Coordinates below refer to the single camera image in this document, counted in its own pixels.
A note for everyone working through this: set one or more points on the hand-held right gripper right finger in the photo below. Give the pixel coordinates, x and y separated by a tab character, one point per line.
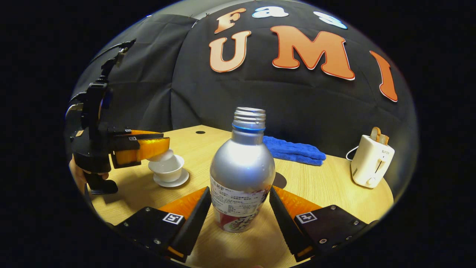
288	230

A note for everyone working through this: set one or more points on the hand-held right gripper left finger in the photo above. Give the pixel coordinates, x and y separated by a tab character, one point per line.
193	227

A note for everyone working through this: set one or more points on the white teacup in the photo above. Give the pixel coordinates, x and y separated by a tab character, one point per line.
169	173

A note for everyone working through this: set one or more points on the black backdrop cloth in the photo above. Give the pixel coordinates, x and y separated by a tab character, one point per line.
297	111

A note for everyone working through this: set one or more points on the white teacup lid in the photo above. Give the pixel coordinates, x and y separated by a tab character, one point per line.
165	156

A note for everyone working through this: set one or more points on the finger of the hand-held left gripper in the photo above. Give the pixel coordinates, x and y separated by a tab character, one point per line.
145	150
148	136

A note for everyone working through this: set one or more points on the white saucer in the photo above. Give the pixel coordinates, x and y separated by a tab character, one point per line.
180	182

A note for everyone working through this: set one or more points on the blue folded towel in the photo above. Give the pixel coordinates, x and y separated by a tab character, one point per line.
293	150

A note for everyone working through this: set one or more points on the silver water bottle red label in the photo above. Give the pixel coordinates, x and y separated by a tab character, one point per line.
241	167

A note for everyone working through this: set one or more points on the dark round coaster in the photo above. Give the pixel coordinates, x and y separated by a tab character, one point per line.
279	180

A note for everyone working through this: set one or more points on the white toaster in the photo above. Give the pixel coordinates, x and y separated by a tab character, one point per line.
370	163

